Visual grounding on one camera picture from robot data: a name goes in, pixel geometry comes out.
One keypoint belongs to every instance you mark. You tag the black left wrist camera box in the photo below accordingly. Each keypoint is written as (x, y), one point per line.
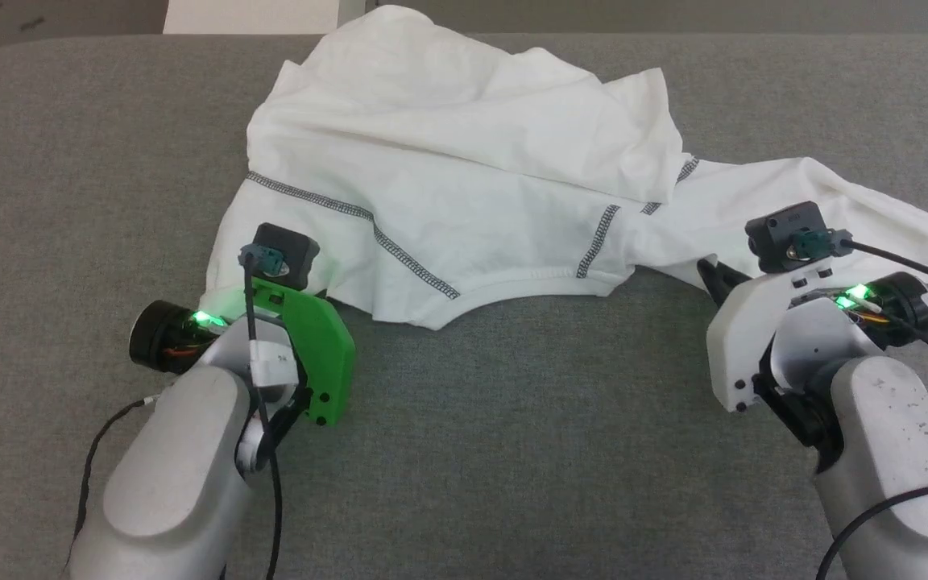
(291, 250)

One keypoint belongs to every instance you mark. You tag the grey-white left robot arm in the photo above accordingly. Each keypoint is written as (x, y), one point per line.
(174, 467)

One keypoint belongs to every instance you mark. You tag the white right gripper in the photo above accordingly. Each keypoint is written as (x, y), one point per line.
(742, 338)

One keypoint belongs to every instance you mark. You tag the white garment with grey stitching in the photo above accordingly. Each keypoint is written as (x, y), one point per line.
(472, 161)

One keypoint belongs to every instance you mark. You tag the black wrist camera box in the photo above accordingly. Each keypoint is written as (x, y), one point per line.
(291, 250)
(786, 229)

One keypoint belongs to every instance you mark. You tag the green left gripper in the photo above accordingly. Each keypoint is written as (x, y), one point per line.
(323, 346)

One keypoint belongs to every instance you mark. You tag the white rectangular box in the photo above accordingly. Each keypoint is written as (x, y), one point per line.
(254, 16)

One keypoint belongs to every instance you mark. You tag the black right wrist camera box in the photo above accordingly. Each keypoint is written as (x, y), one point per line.
(786, 229)

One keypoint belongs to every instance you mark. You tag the grey-white right robot arm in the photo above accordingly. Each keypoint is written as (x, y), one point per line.
(891, 451)

